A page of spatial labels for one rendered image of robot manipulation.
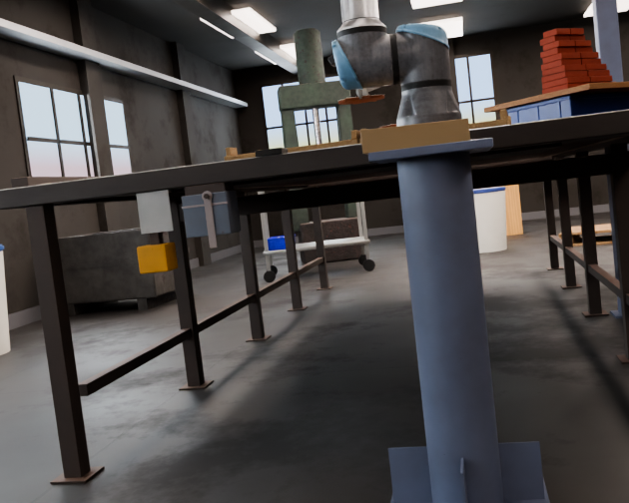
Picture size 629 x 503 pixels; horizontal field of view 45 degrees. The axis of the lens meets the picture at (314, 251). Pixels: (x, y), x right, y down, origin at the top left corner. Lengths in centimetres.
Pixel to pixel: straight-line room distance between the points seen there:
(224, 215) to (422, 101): 69
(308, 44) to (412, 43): 710
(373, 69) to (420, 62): 11
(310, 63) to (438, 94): 709
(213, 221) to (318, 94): 668
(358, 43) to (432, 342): 70
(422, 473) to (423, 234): 60
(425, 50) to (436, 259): 47
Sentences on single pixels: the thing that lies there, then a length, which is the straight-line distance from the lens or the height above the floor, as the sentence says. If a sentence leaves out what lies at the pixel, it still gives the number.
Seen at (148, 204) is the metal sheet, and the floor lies 82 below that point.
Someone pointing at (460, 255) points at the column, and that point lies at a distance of 173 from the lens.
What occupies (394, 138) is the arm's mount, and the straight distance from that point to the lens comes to 169.
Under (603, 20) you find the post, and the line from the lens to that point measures 412.
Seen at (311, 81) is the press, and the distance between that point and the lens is 878.
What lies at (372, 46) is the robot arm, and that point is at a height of 111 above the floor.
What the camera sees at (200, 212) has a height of 78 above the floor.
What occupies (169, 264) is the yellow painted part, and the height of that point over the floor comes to 64.
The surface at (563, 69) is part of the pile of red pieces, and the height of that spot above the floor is 114.
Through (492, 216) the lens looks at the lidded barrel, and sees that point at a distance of 789.
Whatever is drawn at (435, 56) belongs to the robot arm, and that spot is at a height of 107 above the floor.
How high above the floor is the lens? 79
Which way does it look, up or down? 4 degrees down
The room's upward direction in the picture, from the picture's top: 7 degrees counter-clockwise
